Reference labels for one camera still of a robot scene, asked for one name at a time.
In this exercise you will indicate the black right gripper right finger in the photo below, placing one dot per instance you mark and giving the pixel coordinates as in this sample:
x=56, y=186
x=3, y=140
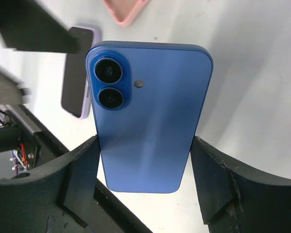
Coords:
x=237, y=198

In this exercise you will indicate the lilac phone case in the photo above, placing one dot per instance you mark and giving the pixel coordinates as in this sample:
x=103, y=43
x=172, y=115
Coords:
x=86, y=104

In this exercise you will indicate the blue phone face down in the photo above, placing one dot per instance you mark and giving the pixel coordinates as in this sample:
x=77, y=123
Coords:
x=147, y=100

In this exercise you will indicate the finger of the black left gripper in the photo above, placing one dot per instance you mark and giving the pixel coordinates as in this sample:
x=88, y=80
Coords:
x=26, y=26

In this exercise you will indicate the left aluminium rail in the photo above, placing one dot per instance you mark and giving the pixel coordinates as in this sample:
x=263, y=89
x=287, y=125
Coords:
x=12, y=98

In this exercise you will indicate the pink phone case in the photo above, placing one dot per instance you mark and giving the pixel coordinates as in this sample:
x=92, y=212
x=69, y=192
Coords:
x=124, y=12

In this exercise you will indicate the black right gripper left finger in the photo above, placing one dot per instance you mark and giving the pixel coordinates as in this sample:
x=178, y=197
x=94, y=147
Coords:
x=56, y=197

